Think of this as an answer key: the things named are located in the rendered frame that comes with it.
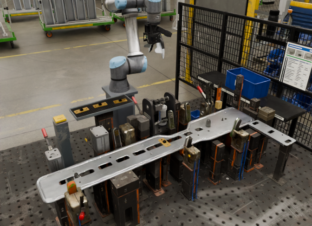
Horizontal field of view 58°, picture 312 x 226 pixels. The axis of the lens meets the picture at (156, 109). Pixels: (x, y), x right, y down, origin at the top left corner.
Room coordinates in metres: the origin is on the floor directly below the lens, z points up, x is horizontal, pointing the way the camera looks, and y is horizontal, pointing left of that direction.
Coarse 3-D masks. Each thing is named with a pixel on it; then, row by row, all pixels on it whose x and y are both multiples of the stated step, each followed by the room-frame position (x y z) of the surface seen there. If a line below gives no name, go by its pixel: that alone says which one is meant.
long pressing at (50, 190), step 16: (224, 112) 1.72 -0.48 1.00; (240, 112) 1.72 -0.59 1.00; (192, 128) 1.51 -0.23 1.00; (208, 128) 1.51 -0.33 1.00; (224, 128) 1.51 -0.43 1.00; (144, 144) 1.34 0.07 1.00; (176, 144) 1.34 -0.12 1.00; (192, 144) 1.35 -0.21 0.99; (96, 160) 1.20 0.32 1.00; (112, 160) 1.20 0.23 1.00; (128, 160) 1.20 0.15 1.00; (144, 160) 1.20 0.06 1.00; (48, 176) 1.07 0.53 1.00; (64, 176) 1.07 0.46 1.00; (96, 176) 1.07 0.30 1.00; (112, 176) 1.08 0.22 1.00; (48, 192) 0.97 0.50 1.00; (64, 192) 0.97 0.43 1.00
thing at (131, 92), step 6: (108, 90) 1.86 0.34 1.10; (132, 90) 1.86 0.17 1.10; (108, 96) 1.85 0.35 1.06; (114, 96) 1.77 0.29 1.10; (132, 96) 1.85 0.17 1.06; (126, 108) 1.82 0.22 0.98; (132, 108) 1.84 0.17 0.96; (114, 114) 1.79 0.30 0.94; (120, 114) 1.79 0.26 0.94; (126, 114) 1.82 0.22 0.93; (132, 114) 1.84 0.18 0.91; (114, 120) 1.79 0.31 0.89; (120, 120) 1.79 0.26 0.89; (126, 120) 1.82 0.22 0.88; (114, 126) 1.80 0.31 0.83
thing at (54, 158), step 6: (48, 150) 1.20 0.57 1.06; (54, 150) 1.21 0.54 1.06; (48, 156) 1.15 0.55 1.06; (54, 156) 1.15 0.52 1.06; (60, 156) 1.16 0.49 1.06; (48, 162) 1.14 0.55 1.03; (54, 162) 1.14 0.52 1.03; (60, 162) 1.15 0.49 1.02; (54, 168) 1.13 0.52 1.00; (60, 168) 1.15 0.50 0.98
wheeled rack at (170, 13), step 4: (144, 12) 9.36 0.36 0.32; (164, 12) 9.43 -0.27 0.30; (168, 12) 9.50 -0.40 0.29; (172, 12) 9.56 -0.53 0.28; (116, 16) 8.95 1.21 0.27; (120, 16) 8.88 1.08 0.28; (136, 16) 8.88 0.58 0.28; (140, 16) 8.91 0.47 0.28; (144, 16) 8.94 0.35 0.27; (172, 16) 9.62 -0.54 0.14; (116, 20) 9.38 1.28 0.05; (124, 20) 8.59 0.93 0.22; (124, 24) 8.68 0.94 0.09
